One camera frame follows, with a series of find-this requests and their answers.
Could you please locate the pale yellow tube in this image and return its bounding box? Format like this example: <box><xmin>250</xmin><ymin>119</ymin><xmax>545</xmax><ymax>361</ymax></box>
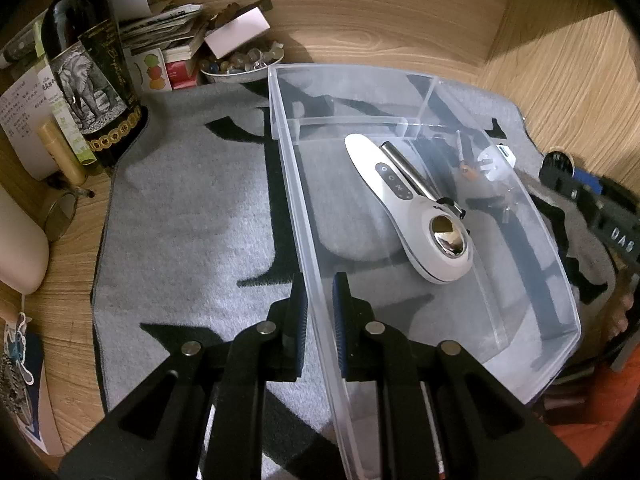
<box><xmin>36</xmin><ymin>121</ymin><xmax>87</xmax><ymax>186</ymax></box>

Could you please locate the white handheld massage device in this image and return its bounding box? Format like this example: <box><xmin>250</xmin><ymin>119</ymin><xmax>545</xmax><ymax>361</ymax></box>
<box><xmin>344</xmin><ymin>132</ymin><xmax>476</xmax><ymax>286</ymax></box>

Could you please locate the silver metal cylinder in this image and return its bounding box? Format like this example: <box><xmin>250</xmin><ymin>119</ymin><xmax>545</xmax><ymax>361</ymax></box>
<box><xmin>379</xmin><ymin>141</ymin><xmax>468</xmax><ymax>221</ymax></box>

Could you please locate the person's right hand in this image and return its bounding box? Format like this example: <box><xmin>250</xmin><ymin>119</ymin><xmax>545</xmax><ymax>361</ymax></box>
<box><xmin>612</xmin><ymin>287</ymin><xmax>638</xmax><ymax>336</ymax></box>

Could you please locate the blue cartoon sticker sheet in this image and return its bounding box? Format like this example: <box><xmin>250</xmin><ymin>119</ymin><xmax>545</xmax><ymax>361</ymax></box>
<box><xmin>0</xmin><ymin>310</ymin><xmax>63</xmax><ymax>456</ymax></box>

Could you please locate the small red box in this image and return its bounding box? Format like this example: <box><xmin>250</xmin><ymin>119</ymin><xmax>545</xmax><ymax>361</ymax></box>
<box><xmin>165</xmin><ymin>57</ymin><xmax>198</xmax><ymax>88</ymax></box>

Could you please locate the orange cloth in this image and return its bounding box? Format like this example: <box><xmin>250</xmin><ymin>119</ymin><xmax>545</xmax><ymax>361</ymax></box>
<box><xmin>542</xmin><ymin>365</ymin><xmax>640</xmax><ymax>480</ymax></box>

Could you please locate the small orange-tipped tool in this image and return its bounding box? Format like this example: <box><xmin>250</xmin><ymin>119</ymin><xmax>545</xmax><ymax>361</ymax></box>
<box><xmin>455</xmin><ymin>130</ymin><xmax>478</xmax><ymax>181</ymax></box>

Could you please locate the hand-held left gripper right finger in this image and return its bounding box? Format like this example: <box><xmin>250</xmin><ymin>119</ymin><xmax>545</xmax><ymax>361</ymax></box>
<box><xmin>331</xmin><ymin>272</ymin><xmax>583</xmax><ymax>480</ymax></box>

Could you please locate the fruit sticker card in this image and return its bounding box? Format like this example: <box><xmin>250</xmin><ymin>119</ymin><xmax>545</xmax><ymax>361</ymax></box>
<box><xmin>131</xmin><ymin>49</ymin><xmax>168</xmax><ymax>92</ymax></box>

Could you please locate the stack of books and papers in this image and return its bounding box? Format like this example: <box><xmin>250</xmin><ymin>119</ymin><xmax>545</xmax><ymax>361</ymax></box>
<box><xmin>117</xmin><ymin>2</ymin><xmax>208</xmax><ymax>63</ymax></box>

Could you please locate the white ceramic bowl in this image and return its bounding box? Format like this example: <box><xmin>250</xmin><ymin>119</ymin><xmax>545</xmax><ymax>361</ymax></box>
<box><xmin>200</xmin><ymin>62</ymin><xmax>285</xmax><ymax>85</ymax></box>

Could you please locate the cream cylinder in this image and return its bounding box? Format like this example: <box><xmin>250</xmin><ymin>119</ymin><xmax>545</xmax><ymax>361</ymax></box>
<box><xmin>0</xmin><ymin>192</ymin><xmax>51</xmax><ymax>296</ymax></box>

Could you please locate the white charger plug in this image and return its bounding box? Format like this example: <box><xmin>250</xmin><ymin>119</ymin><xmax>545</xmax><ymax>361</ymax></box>
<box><xmin>477</xmin><ymin>142</ymin><xmax>516</xmax><ymax>183</ymax></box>

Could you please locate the handwritten paper note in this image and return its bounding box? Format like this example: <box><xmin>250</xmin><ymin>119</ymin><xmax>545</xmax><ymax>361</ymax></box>
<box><xmin>0</xmin><ymin>62</ymin><xmax>63</xmax><ymax>181</ymax></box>

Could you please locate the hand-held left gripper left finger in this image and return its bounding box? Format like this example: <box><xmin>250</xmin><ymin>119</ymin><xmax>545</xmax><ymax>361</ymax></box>
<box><xmin>59</xmin><ymin>272</ymin><xmax>311</xmax><ymax>480</ymax></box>

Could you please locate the dark wine bottle elephant label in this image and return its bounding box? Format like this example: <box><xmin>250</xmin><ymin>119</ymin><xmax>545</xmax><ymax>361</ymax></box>
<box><xmin>40</xmin><ymin>0</ymin><xmax>146</xmax><ymax>178</ymax></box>

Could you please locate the white bowl of marbles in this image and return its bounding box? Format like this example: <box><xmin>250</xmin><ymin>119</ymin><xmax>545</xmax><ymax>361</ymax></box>
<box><xmin>201</xmin><ymin>45</ymin><xmax>285</xmax><ymax>75</ymax></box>

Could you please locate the small round mirror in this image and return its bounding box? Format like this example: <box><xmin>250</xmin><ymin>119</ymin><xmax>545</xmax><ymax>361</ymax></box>
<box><xmin>41</xmin><ymin>191</ymin><xmax>78</xmax><ymax>243</ymax></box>

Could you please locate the small white cardboard box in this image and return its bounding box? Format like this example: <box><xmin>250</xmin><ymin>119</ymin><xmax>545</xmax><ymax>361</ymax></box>
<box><xmin>204</xmin><ymin>7</ymin><xmax>271</xmax><ymax>58</ymax></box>

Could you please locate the clear plastic storage bin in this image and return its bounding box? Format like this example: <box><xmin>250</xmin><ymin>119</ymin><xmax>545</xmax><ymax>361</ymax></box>
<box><xmin>267</xmin><ymin>62</ymin><xmax>583</xmax><ymax>480</ymax></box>

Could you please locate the grey mat with black letters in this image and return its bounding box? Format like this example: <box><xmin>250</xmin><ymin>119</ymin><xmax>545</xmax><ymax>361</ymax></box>
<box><xmin>91</xmin><ymin>80</ymin><xmax>616</xmax><ymax>480</ymax></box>

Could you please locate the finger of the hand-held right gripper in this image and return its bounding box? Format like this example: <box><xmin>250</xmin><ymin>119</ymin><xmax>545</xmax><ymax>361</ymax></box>
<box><xmin>539</xmin><ymin>150</ymin><xmax>608</xmax><ymax>211</ymax></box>

